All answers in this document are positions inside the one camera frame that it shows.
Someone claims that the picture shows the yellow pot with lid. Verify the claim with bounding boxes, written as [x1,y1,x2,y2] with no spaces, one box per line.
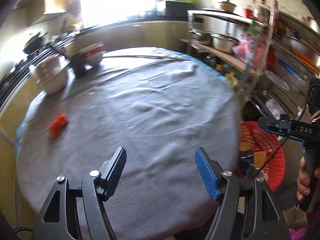
[219,0,236,12]

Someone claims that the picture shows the black chopstick holder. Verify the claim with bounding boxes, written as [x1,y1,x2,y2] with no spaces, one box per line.
[69,54,87,79]

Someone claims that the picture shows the bagged white bowls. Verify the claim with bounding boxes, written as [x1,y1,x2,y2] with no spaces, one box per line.
[29,54,67,82]

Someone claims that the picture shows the metal kitchen shelf rack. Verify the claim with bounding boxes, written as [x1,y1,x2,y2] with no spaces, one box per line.
[187,8,319,119]

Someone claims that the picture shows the black wok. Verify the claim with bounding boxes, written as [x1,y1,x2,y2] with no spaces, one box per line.
[23,32,47,55]

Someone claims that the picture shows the stacked red white bowls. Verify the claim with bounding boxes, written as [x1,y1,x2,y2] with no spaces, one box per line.
[79,41,105,66]

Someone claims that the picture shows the red plastic trash basket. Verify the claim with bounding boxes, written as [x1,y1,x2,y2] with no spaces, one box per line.
[239,121,286,191]

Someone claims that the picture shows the person's right hand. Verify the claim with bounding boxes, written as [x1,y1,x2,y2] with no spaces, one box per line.
[296,157,311,201]

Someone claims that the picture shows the grey tablecloth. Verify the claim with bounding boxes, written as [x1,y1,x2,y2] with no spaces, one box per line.
[16,48,241,239]

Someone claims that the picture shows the steel pot on shelf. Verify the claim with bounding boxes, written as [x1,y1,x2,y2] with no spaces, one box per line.
[211,34,239,54]

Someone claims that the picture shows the large white basin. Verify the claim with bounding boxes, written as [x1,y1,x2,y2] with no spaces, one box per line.
[37,67,68,95]

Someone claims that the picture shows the orange plastic bag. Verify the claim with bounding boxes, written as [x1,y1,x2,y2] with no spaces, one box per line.
[48,114,69,138]

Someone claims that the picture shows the microwave oven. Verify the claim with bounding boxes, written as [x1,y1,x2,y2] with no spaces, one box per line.
[156,0,195,17]

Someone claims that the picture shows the yellow lower cabinets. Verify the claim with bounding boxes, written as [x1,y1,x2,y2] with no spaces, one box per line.
[0,19,190,230]

